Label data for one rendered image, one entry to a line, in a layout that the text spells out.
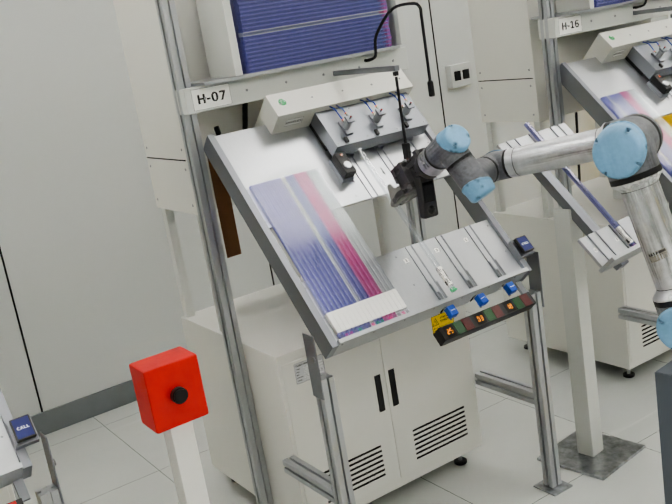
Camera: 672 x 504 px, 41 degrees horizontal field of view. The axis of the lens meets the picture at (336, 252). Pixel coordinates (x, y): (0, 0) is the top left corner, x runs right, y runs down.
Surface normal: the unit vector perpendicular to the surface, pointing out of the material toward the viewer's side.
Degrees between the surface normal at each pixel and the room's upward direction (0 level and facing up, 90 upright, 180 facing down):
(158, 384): 90
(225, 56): 90
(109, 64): 90
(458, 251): 48
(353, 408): 90
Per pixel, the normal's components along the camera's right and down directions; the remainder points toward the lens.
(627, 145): -0.61, 0.17
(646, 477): -0.16, -0.96
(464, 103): 0.55, 0.12
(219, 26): -0.82, 0.26
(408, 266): 0.30, -0.55
